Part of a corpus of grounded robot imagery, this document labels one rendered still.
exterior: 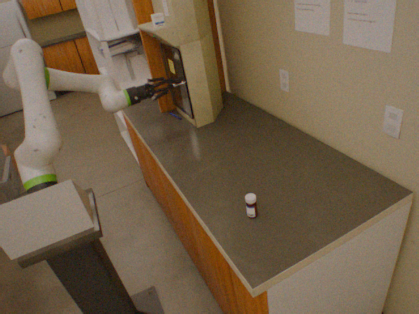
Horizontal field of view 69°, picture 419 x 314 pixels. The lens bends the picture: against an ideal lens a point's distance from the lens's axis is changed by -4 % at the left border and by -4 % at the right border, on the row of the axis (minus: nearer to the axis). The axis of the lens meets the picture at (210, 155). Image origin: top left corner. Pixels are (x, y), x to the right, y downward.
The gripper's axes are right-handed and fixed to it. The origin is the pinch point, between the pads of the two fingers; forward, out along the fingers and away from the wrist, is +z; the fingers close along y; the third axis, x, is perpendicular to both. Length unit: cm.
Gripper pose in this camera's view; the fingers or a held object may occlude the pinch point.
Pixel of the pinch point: (173, 82)
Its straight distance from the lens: 179.3
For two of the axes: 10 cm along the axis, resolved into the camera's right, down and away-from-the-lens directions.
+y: -1.6, -8.3, -5.3
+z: 8.8, -3.6, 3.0
